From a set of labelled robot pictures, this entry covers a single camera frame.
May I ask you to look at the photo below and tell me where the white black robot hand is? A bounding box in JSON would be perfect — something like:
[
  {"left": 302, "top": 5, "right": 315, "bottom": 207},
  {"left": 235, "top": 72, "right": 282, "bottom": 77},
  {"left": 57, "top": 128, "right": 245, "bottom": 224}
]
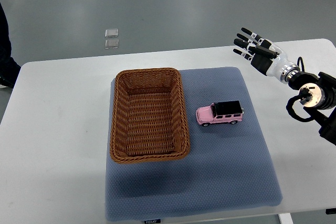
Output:
[{"left": 233, "top": 27, "right": 300, "bottom": 82}]

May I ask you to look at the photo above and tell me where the pink toy car black roof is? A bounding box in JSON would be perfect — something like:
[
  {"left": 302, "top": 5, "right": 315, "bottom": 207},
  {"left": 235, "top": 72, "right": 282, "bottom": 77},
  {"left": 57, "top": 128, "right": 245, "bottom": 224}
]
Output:
[{"left": 195, "top": 101, "right": 245, "bottom": 127}]

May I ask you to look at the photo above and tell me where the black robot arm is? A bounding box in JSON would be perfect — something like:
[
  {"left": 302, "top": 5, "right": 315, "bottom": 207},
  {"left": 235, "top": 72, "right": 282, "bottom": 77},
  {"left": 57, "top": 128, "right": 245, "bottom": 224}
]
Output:
[{"left": 233, "top": 27, "right": 335, "bottom": 144}]

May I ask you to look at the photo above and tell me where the brown wicker basket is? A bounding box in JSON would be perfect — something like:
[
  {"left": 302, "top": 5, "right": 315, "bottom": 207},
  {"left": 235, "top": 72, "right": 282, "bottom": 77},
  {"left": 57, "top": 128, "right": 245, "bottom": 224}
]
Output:
[{"left": 110, "top": 68, "right": 191, "bottom": 164}]

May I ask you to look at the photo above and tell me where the blue grey cushion mat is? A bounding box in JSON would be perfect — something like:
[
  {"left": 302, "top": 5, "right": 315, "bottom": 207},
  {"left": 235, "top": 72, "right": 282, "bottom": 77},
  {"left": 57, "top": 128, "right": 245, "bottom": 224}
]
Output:
[{"left": 106, "top": 67, "right": 282, "bottom": 222}]

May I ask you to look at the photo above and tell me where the upper metal floor plate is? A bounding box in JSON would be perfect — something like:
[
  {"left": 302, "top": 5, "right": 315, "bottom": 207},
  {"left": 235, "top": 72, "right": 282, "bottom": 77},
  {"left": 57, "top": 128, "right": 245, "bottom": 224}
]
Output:
[{"left": 105, "top": 28, "right": 119, "bottom": 38}]

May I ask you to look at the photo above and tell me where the metal floor plate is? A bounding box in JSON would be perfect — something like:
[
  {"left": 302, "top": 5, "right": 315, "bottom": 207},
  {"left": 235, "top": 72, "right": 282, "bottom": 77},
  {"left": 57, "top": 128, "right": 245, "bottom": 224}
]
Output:
[
  {"left": 105, "top": 28, "right": 119, "bottom": 38},
  {"left": 105, "top": 39, "right": 119, "bottom": 49}
]

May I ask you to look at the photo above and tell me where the lower metal floor plate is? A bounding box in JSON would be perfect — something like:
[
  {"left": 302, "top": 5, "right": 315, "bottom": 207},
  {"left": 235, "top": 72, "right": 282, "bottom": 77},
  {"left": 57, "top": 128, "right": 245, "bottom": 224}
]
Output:
[{"left": 105, "top": 39, "right": 119, "bottom": 49}]

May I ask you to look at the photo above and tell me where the white table leg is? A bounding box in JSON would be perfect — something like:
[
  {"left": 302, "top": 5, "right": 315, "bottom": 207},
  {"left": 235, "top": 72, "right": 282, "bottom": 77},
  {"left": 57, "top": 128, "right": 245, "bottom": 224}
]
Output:
[{"left": 278, "top": 213, "right": 293, "bottom": 224}]

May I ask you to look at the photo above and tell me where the person in dark clothing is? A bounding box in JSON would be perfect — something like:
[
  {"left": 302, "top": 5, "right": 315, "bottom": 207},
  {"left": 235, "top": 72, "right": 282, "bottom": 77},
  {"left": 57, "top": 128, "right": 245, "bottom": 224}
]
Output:
[{"left": 1, "top": 5, "right": 21, "bottom": 89}]

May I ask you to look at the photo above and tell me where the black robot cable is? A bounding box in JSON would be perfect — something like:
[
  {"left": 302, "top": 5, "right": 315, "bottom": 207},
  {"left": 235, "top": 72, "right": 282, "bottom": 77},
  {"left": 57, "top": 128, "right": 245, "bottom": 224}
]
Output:
[{"left": 286, "top": 56, "right": 316, "bottom": 122}]

